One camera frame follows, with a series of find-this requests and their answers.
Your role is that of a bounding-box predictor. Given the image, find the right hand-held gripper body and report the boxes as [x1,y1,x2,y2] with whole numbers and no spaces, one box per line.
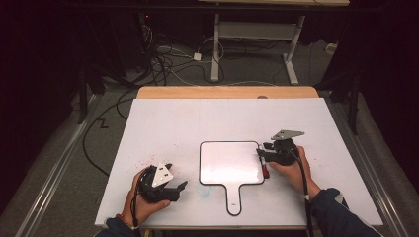
[262,129,306,167]

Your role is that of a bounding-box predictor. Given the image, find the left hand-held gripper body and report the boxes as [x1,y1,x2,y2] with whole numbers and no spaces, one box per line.
[137,161,182,204]

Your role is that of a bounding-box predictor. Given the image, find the red whiteboard marker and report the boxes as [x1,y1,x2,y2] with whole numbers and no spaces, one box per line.
[259,155,271,180]

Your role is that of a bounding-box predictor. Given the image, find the white paddle-shaped whiteboard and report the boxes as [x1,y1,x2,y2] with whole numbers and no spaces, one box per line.
[199,140,267,217]

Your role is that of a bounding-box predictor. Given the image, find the person's right hand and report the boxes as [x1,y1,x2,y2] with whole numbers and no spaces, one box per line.
[268,146,322,200]

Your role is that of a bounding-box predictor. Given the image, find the person's left hand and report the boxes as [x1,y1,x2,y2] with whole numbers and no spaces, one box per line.
[122,166,173,228]

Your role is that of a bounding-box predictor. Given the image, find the white table cover sheet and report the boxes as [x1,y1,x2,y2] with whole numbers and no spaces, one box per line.
[94,97,384,231]

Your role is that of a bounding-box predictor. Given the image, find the wooden table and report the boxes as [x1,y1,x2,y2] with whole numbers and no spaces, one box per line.
[94,85,384,231]

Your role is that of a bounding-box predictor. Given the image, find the left hand-held gripper cable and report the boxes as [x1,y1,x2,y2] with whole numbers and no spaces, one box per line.
[129,167,149,237]

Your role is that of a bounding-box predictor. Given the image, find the hand-held gripper cable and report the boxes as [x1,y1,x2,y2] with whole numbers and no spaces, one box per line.
[129,167,149,237]
[287,147,315,237]

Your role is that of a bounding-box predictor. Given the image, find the right hand-held gripper cable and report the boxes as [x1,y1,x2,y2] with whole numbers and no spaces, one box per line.
[287,147,315,237]

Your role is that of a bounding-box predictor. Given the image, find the long black floor cable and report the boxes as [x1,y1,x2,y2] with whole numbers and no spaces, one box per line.
[81,88,139,178]

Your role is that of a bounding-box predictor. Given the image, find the metal floor rail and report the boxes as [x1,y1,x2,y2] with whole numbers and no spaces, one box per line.
[14,93,102,237]
[329,95,412,237]

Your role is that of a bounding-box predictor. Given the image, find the tangle of floor cables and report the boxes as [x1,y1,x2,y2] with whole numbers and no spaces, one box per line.
[136,24,228,87]

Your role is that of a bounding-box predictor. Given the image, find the white desk frame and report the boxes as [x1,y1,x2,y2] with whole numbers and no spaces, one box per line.
[197,0,351,86]

